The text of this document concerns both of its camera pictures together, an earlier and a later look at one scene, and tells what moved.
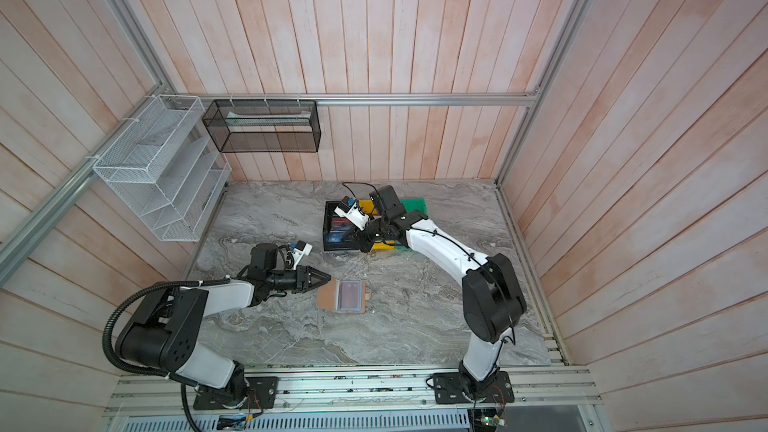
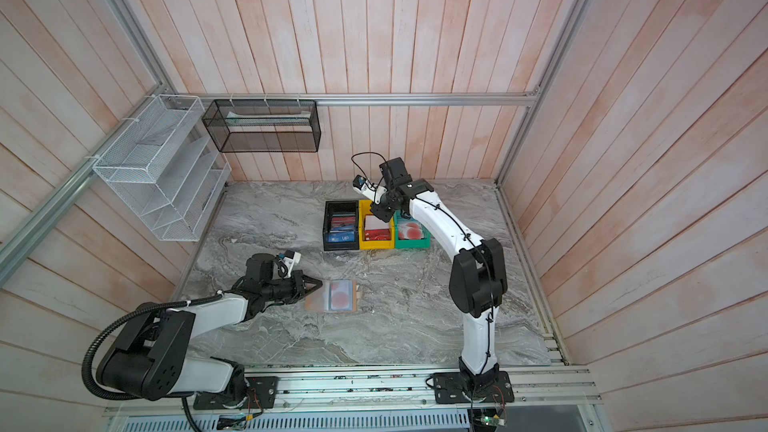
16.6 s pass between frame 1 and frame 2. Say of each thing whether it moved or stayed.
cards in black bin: stayed
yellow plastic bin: stayed
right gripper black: moved
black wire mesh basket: stayed
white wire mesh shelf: stayed
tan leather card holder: moved
